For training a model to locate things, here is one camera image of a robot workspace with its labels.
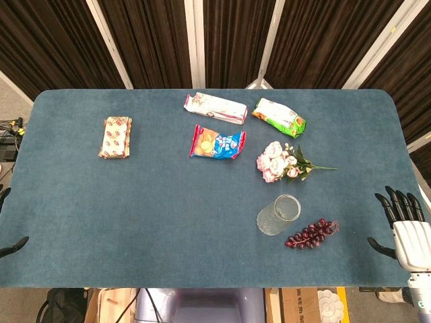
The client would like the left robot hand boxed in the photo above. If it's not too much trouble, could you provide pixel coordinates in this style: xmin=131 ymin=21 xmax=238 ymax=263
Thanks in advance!
xmin=0 ymin=187 xmax=30 ymax=259

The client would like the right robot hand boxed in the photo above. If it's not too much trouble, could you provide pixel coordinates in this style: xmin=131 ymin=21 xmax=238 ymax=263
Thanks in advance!
xmin=367 ymin=186 xmax=431 ymax=272

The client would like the pink flower bouquet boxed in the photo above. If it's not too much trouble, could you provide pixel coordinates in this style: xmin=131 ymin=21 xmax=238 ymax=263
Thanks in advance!
xmin=257 ymin=141 xmax=339 ymax=184

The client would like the blue-green carpeted table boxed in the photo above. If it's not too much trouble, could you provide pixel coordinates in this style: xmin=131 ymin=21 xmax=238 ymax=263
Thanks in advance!
xmin=0 ymin=88 xmax=431 ymax=289

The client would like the white shoe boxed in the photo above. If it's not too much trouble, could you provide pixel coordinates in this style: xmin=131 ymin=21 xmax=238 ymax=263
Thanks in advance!
xmin=374 ymin=287 xmax=406 ymax=303

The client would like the black bag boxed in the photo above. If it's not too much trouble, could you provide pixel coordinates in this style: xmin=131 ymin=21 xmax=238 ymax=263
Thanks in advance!
xmin=37 ymin=288 xmax=94 ymax=323

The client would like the purple grape bunch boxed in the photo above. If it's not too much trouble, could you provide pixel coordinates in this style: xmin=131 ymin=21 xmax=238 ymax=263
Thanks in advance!
xmin=285 ymin=218 xmax=340 ymax=250

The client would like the light wooden crate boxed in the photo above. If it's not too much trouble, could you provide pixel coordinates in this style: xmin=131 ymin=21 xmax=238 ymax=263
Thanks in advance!
xmin=84 ymin=288 xmax=139 ymax=323

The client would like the brown cardboard box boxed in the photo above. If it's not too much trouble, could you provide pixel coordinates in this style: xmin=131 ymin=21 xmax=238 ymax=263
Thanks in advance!
xmin=265 ymin=287 xmax=321 ymax=323

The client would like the clear plastic cup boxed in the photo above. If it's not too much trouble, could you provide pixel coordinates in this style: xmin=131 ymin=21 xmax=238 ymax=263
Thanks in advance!
xmin=256 ymin=194 xmax=302 ymax=237

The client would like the gold red snack package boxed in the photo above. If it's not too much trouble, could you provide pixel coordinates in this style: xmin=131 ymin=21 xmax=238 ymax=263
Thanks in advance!
xmin=98 ymin=116 xmax=133 ymax=160

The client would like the dark brown curtain panel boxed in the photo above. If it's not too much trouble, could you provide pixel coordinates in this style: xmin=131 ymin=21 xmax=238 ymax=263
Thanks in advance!
xmin=265 ymin=0 xmax=403 ymax=89
xmin=203 ymin=0 xmax=280 ymax=89
xmin=97 ymin=0 xmax=197 ymax=89
xmin=0 ymin=0 xmax=126 ymax=102
xmin=360 ymin=0 xmax=431 ymax=176

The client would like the green white snack package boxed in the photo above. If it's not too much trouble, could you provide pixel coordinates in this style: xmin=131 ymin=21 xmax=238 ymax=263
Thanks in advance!
xmin=252 ymin=97 xmax=308 ymax=139

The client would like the purple robot torso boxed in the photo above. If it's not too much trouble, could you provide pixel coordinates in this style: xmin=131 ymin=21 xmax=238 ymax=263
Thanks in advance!
xmin=133 ymin=288 xmax=267 ymax=323

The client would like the blue orange cracker package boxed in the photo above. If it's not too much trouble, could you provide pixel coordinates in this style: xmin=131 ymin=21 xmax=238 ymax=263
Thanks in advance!
xmin=189 ymin=124 xmax=247 ymax=161

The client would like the white pink snack package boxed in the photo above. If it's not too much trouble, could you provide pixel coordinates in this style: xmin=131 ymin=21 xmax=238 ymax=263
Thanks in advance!
xmin=183 ymin=92 xmax=248 ymax=126

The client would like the black equipment with cables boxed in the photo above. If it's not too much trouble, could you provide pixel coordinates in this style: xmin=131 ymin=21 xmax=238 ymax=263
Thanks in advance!
xmin=0 ymin=116 xmax=26 ymax=163

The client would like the white frame post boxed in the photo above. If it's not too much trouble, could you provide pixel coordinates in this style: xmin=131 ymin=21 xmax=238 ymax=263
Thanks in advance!
xmin=341 ymin=0 xmax=426 ymax=90
xmin=85 ymin=0 xmax=134 ymax=90
xmin=184 ymin=0 xmax=207 ymax=89
xmin=244 ymin=0 xmax=286 ymax=90

